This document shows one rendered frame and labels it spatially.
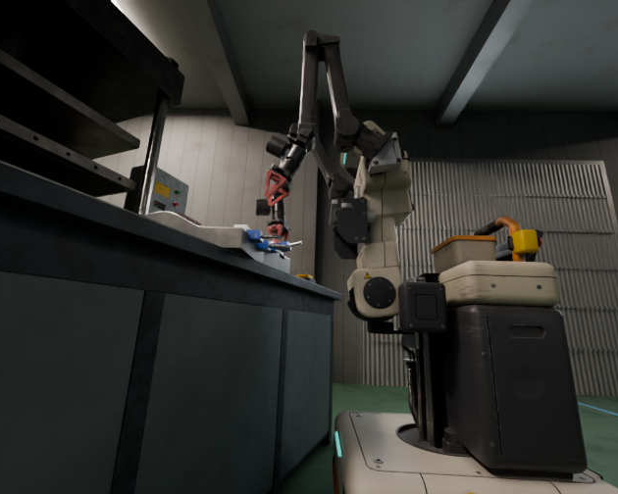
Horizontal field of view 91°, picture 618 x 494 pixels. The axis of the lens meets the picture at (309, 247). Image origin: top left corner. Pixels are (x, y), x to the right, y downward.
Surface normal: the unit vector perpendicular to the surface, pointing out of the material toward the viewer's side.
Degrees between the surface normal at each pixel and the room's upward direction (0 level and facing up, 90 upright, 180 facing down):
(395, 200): 90
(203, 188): 90
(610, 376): 90
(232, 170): 90
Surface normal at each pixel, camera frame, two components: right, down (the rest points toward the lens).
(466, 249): -0.04, -0.21
